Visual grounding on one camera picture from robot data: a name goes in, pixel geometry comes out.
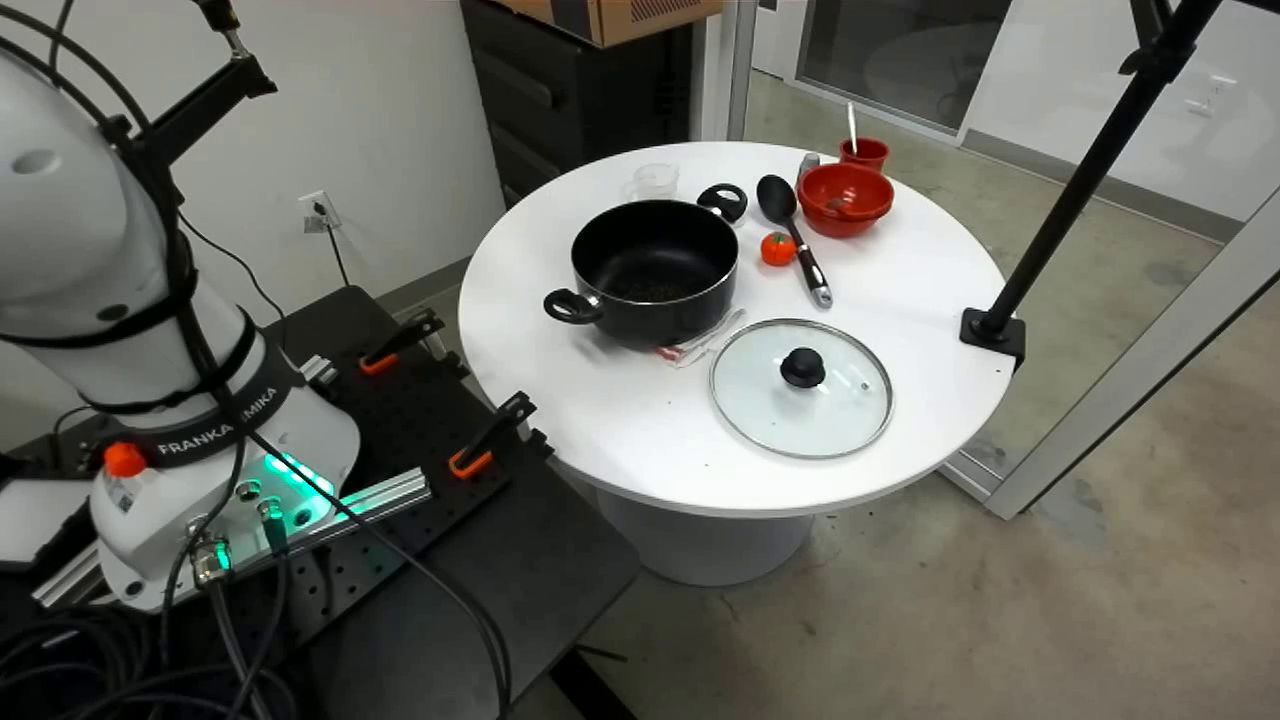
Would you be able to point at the orange black clamp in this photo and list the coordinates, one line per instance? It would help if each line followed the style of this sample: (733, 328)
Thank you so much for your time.
(483, 448)
(408, 336)

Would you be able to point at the black camera tripod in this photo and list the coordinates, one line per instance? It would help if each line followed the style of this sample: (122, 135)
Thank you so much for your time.
(1166, 43)

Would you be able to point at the black mounting base plate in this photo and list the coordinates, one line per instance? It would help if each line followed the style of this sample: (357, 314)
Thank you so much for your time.
(445, 608)

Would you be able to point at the black cooking pot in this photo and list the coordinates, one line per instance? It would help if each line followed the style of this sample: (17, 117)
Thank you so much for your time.
(655, 268)

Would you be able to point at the red cup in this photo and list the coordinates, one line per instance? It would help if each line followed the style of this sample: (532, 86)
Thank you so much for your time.
(865, 154)

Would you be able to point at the wall power outlet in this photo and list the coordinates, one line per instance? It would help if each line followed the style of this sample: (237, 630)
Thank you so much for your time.
(318, 215)

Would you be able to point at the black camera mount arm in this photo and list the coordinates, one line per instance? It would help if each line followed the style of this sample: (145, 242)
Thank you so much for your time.
(159, 142)

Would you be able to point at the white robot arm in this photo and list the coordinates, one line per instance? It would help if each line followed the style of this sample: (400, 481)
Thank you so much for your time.
(217, 448)

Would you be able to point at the black spoon steel handle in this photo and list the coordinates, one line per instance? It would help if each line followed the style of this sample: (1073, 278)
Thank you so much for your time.
(775, 195)

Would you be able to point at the glass lid black knob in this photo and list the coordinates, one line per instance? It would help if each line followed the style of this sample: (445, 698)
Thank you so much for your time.
(802, 391)

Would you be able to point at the round white table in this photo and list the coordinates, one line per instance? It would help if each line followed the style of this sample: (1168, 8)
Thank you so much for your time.
(717, 455)

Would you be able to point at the black cabinet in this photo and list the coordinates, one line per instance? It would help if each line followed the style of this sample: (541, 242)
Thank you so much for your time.
(557, 102)

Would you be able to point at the cardboard box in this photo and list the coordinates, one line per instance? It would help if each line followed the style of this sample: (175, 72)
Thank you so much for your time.
(614, 20)

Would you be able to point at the aluminium rail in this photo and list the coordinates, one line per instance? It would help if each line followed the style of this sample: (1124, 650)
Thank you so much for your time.
(163, 535)

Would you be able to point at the red bowl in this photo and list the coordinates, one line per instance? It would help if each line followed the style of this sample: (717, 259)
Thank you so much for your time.
(844, 202)

